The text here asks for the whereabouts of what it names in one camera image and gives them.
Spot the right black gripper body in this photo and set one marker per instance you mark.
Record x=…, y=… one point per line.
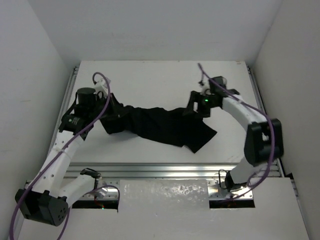
x=205, y=104

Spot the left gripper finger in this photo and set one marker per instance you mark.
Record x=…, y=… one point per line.
x=110, y=116
x=114, y=105

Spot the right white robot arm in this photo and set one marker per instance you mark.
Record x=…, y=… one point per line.
x=263, y=141

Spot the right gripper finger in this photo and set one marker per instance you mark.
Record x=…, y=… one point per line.
x=194, y=98
x=189, y=111

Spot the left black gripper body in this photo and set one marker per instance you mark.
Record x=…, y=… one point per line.
x=113, y=105

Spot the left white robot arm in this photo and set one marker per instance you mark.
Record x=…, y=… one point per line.
x=45, y=200

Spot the black t-shirt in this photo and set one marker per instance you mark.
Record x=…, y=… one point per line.
x=163, y=126

